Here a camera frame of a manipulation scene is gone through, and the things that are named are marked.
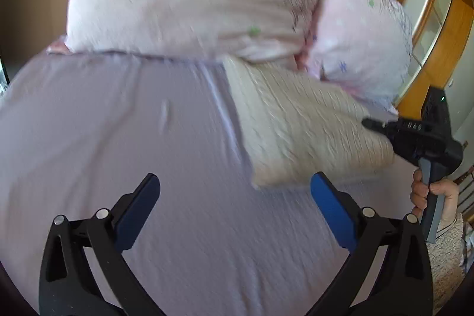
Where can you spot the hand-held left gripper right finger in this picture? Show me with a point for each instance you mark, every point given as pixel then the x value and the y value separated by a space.
pixel 334 213

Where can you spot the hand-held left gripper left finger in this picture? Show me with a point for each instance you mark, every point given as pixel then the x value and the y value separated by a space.
pixel 136 214

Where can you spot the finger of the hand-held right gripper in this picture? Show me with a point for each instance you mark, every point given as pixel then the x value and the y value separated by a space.
pixel 374 125

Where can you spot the cream textured blanket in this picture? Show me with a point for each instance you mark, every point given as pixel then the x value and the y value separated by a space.
pixel 303 131

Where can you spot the person's right hand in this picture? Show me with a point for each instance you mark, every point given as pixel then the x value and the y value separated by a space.
pixel 444 195

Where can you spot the lavender bed sheet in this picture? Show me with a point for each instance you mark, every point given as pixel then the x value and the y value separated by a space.
pixel 148 160

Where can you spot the pink floral pillow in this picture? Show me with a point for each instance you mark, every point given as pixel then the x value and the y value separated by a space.
pixel 355 42

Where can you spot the wooden furniture frame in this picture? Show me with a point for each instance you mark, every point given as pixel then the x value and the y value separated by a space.
pixel 444 27

